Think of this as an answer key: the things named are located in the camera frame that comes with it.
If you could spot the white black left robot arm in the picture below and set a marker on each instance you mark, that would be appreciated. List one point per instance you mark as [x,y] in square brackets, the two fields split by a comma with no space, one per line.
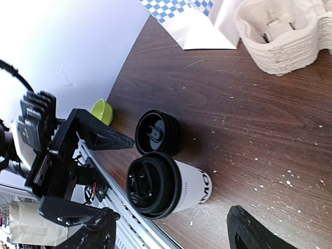
[18,157]

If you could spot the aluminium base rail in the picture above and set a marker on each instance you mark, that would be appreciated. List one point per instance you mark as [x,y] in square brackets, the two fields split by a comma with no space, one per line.
[132,230]

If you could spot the black plastic cup lid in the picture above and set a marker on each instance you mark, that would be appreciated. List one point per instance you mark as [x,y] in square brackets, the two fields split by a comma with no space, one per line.
[154,185]

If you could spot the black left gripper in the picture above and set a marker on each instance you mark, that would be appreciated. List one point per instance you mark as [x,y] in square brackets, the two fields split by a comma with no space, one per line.
[53,172]

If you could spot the single white paper cup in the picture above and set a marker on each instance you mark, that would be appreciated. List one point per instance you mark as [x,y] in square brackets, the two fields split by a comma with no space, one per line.
[197,186]

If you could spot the blue checkered paper bag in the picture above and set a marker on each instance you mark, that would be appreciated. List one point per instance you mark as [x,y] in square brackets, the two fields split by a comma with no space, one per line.
[205,24]

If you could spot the brown paper bag outside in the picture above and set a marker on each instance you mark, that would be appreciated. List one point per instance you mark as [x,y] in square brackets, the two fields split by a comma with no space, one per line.
[28,227]

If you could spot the green bowl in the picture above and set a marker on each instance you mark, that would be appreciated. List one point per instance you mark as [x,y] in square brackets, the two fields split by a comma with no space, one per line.
[103,112]

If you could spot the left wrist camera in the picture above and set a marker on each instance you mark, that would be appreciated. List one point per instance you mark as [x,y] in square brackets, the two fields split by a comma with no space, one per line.
[37,121]

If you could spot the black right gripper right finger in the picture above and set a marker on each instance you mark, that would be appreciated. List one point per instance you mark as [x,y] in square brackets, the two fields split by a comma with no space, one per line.
[245,231]

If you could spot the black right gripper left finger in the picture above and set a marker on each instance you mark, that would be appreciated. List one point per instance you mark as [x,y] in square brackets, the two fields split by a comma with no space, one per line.
[98,232]

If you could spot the stack of black cup lids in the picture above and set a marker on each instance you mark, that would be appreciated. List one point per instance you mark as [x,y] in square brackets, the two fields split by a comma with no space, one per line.
[157,131]

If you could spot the brown pulp cup carrier stack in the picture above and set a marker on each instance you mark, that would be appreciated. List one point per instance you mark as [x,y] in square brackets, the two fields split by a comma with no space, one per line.
[284,36]

